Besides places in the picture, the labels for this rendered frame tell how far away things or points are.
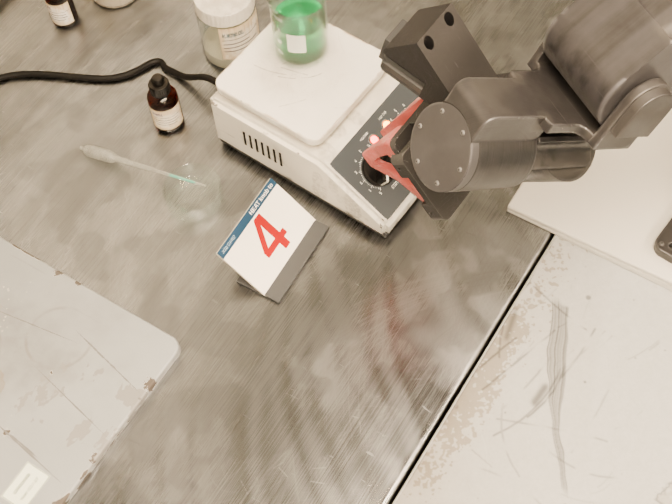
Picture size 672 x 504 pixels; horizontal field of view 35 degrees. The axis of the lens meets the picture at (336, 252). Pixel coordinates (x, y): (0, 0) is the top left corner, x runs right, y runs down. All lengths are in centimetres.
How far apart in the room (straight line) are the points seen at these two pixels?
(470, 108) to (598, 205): 37
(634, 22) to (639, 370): 36
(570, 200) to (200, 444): 40
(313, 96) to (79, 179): 25
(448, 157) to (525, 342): 31
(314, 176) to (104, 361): 25
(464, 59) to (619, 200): 31
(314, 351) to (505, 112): 35
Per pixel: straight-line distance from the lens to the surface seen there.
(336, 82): 97
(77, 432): 92
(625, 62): 68
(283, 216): 97
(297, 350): 93
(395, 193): 96
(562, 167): 72
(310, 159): 95
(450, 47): 73
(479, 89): 66
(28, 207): 105
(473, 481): 89
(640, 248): 99
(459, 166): 66
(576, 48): 69
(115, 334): 95
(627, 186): 102
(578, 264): 98
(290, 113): 95
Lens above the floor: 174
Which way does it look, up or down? 60 degrees down
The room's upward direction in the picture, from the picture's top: 4 degrees counter-clockwise
